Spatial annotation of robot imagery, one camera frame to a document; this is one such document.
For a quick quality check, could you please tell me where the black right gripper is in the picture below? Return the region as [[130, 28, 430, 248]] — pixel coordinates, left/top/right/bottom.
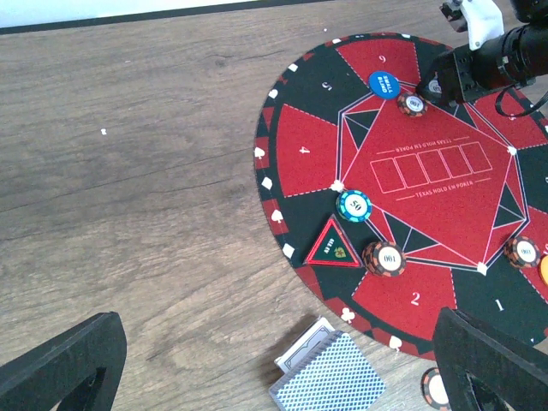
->
[[416, 46, 535, 105]]

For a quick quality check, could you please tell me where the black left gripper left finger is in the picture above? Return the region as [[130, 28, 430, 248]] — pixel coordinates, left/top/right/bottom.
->
[[1, 312, 127, 410]]

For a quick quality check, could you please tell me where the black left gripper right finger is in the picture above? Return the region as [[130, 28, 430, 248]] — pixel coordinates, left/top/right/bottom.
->
[[432, 307, 547, 410]]

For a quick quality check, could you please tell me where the red 100 chip off mat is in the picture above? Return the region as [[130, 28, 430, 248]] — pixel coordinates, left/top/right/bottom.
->
[[420, 367, 450, 411]]

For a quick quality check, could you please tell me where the blue small blind button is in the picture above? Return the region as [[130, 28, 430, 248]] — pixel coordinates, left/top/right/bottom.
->
[[368, 71, 401, 100]]

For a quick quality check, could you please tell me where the orange big blind button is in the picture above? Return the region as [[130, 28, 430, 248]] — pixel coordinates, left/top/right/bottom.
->
[[539, 255, 548, 285]]

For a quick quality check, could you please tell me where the teal 50 chip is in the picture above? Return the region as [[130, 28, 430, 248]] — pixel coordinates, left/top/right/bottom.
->
[[336, 190, 372, 223]]

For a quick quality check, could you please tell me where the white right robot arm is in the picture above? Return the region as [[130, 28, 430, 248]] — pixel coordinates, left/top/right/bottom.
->
[[416, 1, 547, 116]]

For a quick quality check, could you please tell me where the blue backed card deck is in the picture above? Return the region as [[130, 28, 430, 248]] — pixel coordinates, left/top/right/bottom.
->
[[269, 331, 385, 410]]

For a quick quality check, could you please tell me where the round red black poker mat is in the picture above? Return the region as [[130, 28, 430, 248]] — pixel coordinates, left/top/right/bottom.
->
[[254, 33, 547, 359]]

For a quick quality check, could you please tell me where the white card box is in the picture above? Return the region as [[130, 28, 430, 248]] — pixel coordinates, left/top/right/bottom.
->
[[274, 316, 335, 373]]

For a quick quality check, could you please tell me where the triangular all in marker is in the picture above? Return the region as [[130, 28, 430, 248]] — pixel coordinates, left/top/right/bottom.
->
[[303, 214, 364, 268]]

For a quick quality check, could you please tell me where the black front mounting rail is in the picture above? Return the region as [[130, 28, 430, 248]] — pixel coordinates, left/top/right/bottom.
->
[[0, 0, 335, 36]]

